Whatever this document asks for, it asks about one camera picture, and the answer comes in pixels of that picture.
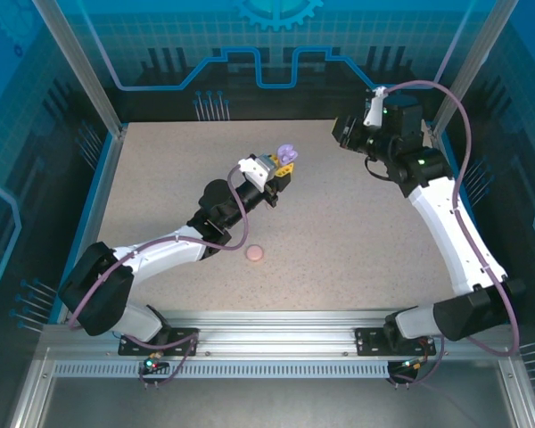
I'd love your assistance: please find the purple earbud charging case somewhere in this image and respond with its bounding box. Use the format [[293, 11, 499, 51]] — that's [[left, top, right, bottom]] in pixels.
[[276, 142, 300, 164]]

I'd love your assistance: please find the small led connector board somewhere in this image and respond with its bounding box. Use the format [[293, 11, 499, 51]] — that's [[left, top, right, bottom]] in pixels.
[[399, 356, 430, 374], [142, 354, 169, 375]]

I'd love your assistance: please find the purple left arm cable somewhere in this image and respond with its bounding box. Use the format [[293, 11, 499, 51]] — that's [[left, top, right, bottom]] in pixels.
[[68, 163, 251, 390]]

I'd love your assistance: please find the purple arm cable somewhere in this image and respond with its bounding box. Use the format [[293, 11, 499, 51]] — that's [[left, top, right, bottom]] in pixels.
[[383, 79, 521, 390], [68, 163, 251, 390]]

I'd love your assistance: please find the aluminium blue side rail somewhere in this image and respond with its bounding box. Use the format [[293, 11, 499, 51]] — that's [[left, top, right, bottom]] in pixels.
[[53, 127, 128, 325], [430, 127, 496, 286]]

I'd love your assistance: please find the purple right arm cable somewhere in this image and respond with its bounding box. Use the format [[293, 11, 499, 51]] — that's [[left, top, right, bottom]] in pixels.
[[383, 79, 521, 390]]

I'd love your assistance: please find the aluminium frame post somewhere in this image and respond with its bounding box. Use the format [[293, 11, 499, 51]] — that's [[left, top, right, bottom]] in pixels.
[[29, 0, 128, 137], [430, 0, 509, 137]]

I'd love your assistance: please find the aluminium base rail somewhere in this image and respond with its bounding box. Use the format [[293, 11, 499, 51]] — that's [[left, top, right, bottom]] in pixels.
[[39, 309, 516, 360]]

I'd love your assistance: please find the slotted grey cable duct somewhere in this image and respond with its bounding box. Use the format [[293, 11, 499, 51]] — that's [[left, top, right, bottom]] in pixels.
[[53, 361, 396, 380]]

